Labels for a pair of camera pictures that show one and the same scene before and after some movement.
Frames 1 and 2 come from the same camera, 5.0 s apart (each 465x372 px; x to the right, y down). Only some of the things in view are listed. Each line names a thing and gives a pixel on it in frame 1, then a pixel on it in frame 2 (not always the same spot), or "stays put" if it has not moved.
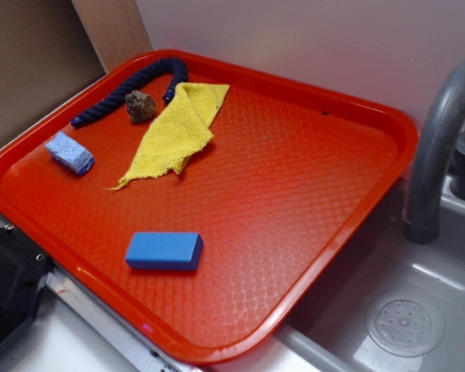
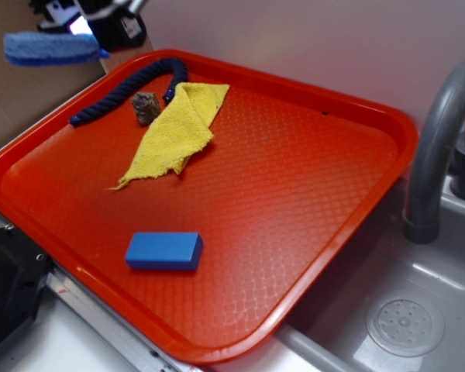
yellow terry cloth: [173, 134] stays put
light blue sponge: [70, 154] to [39, 48]
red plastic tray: [292, 183] stays put
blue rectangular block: [180, 251] stays put
